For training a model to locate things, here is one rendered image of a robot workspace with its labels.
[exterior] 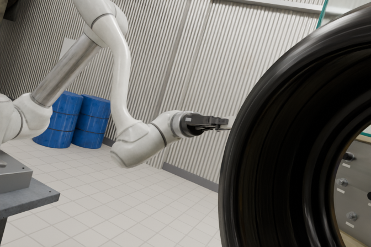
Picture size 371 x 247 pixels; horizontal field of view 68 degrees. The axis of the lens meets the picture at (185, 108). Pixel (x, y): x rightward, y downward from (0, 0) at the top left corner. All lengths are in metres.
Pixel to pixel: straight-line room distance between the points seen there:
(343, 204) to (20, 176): 1.29
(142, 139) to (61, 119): 3.24
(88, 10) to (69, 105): 3.02
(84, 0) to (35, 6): 5.51
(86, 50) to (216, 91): 2.95
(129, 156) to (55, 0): 5.54
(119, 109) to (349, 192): 0.90
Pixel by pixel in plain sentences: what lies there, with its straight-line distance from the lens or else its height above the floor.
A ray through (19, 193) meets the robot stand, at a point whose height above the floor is 0.65.
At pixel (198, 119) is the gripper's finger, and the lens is 0.77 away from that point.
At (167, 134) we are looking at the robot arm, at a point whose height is 1.08.
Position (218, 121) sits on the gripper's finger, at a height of 1.19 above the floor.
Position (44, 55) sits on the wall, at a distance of 6.10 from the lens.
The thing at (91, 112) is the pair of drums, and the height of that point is 0.55.
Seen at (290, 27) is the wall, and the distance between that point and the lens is 4.08.
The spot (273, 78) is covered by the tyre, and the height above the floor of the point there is 1.30.
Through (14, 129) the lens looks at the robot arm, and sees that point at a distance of 1.34.
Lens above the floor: 1.24
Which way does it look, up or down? 3 degrees down
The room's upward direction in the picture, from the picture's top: 17 degrees clockwise
